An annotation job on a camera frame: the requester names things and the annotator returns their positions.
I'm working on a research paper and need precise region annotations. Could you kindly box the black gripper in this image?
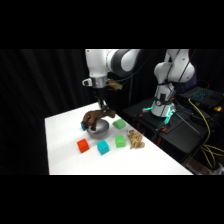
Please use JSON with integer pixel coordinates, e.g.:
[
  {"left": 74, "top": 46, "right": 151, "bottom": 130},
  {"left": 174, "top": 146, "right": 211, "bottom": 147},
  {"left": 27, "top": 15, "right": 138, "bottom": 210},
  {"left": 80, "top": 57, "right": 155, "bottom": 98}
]
[{"left": 94, "top": 87, "right": 111, "bottom": 116}]

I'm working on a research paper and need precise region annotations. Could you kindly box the brown plush deer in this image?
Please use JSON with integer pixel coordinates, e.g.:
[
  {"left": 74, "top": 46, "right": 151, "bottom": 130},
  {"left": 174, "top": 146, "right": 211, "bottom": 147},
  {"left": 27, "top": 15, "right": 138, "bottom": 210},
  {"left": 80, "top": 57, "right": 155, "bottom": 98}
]
[{"left": 81, "top": 109, "right": 117, "bottom": 132}]

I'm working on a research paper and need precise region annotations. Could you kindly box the grey metal bowl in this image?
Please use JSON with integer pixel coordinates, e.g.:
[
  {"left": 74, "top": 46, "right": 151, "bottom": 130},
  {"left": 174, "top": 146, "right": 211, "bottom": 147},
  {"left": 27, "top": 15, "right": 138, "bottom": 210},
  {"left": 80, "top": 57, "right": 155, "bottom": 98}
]
[{"left": 87, "top": 120, "right": 111, "bottom": 140}]

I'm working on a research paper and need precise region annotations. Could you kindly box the green cube block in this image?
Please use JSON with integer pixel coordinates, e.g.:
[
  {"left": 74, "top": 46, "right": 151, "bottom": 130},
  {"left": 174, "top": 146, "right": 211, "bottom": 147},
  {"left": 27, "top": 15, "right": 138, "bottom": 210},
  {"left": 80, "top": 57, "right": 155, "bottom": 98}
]
[
  {"left": 114, "top": 134, "right": 127, "bottom": 149},
  {"left": 112, "top": 118, "right": 127, "bottom": 131}
]

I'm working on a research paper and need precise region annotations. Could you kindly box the teal cube block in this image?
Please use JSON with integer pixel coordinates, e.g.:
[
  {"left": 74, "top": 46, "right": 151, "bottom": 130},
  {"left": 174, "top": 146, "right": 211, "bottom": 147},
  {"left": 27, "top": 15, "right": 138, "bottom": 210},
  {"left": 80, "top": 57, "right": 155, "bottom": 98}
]
[{"left": 96, "top": 139, "right": 110, "bottom": 156}]

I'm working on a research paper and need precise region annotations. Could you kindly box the orange cube block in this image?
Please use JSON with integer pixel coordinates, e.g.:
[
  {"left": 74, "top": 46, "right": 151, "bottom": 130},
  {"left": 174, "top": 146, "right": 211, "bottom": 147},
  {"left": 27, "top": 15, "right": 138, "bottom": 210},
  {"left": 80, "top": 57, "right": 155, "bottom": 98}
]
[{"left": 76, "top": 138, "right": 91, "bottom": 154}]

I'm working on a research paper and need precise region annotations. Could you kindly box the black robot stand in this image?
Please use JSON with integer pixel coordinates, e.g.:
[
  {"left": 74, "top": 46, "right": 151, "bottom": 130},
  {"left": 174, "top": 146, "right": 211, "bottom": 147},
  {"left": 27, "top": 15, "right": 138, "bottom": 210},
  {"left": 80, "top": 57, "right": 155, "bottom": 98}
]
[{"left": 122, "top": 97, "right": 224, "bottom": 165}]

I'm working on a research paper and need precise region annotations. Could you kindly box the black laptop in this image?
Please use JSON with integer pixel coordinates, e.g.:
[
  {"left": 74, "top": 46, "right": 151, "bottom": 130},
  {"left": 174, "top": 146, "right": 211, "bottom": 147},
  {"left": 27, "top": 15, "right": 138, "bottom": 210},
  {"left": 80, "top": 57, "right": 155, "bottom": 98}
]
[{"left": 179, "top": 85, "right": 224, "bottom": 112}]

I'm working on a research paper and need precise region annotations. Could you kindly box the tan wrist camera mount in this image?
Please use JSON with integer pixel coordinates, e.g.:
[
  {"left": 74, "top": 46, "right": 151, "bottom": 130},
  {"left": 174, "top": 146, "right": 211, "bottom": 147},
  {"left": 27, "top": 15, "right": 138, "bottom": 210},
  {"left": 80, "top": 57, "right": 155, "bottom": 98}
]
[{"left": 107, "top": 79, "right": 124, "bottom": 91}]

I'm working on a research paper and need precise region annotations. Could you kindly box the yellow cable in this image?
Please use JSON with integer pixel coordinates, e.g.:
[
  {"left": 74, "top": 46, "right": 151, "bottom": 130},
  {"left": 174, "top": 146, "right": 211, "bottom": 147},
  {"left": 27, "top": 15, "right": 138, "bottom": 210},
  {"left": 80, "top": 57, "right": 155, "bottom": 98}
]
[{"left": 187, "top": 98, "right": 224, "bottom": 169}]

